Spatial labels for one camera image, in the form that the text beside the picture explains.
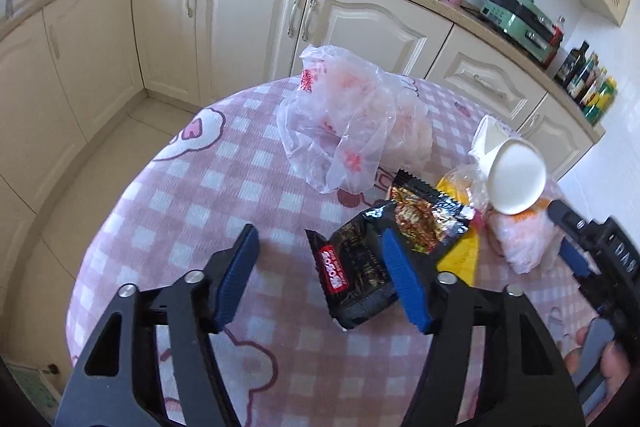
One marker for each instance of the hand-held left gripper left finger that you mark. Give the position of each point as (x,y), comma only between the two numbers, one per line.
(235,279)

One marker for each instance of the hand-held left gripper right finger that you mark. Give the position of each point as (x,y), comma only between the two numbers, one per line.
(402,279)

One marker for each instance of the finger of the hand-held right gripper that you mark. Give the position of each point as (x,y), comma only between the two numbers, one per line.
(574,259)
(567,214)

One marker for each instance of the white orange plastic bag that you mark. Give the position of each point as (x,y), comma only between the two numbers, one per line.
(525,237)

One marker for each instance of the black snack packet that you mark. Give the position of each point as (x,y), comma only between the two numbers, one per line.
(350,272)

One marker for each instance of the person's right hand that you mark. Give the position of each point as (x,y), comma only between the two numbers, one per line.
(616,364)

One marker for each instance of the yellow packet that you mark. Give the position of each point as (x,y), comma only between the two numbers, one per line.
(460,257)

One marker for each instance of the white paper cup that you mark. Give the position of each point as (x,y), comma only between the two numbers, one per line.
(517,177)

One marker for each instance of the brown print snack packet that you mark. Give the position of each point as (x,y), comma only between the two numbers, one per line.
(430,217)

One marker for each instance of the pink checkered tablecloth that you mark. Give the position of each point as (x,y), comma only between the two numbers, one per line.
(200,187)

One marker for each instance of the green yellow bottle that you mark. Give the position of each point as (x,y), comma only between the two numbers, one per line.
(600,102)

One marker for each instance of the brown sauce bottle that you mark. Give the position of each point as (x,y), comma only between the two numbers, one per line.
(587,79)

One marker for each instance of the dark glass bottle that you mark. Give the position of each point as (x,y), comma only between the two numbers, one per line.
(572,64)

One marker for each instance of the clear red print plastic bag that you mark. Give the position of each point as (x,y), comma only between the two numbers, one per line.
(345,117)

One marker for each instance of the dark red cap bottle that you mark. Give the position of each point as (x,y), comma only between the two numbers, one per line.
(557,32)

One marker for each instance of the green electric cooker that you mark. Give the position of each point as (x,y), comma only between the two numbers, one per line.
(520,27)

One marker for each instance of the green floor mat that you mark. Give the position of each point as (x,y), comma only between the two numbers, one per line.
(32,394)

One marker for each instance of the cream base cabinet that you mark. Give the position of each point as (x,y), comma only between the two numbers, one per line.
(240,22)

